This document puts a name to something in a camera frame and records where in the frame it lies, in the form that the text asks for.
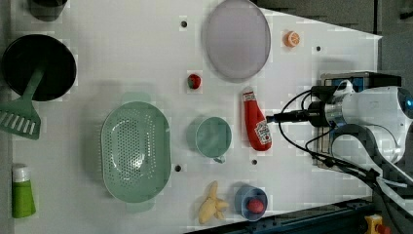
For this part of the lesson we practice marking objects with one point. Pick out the green squeeze tube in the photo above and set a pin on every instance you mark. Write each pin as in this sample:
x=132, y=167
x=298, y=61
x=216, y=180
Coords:
x=22, y=195

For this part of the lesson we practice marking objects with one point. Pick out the red ketchup bottle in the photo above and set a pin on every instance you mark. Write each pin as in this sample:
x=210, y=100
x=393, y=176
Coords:
x=258, y=132

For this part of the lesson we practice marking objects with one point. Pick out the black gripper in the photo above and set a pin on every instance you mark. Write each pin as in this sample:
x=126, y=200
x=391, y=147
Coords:
x=314, y=114

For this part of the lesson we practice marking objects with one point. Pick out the yellow red emergency button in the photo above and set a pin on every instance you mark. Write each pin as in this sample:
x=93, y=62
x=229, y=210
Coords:
x=375, y=225

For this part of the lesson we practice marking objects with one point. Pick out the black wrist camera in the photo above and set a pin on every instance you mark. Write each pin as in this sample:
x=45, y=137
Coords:
x=323, y=93

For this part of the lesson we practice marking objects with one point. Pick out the green oval strainer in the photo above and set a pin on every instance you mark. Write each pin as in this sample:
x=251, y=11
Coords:
x=135, y=152

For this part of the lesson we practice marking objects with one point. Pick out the grey round plate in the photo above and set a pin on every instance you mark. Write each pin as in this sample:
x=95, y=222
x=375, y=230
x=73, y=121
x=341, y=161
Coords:
x=238, y=39

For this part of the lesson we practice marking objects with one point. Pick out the dark grey cup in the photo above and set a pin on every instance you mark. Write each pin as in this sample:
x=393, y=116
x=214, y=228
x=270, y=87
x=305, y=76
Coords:
x=46, y=10

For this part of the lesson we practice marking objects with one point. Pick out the yellow toy banana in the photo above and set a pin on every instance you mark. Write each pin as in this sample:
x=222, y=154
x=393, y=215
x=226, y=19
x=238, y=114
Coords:
x=212, y=206

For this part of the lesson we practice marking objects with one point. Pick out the green cup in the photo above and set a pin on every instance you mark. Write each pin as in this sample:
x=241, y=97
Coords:
x=213, y=138

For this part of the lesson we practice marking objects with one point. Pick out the red toy strawberry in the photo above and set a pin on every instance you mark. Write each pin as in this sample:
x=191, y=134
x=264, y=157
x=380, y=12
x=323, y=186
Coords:
x=194, y=81

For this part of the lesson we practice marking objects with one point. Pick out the blue cup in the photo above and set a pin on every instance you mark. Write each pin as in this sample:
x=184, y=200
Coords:
x=243, y=195

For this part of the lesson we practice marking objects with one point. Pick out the silver toaster oven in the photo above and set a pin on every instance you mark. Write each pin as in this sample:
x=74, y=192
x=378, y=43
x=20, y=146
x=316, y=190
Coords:
x=370, y=114

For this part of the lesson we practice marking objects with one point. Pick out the orange slice toy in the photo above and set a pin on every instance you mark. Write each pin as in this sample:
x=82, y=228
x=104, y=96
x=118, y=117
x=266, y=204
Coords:
x=291, y=39

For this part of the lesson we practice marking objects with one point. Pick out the green slotted spatula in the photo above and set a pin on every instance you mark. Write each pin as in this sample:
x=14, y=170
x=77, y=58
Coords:
x=18, y=116

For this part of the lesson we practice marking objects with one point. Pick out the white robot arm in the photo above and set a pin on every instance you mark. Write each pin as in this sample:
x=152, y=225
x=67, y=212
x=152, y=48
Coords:
x=392, y=182

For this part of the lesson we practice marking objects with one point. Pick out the red toy apple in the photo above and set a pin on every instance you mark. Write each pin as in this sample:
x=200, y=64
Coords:
x=255, y=206

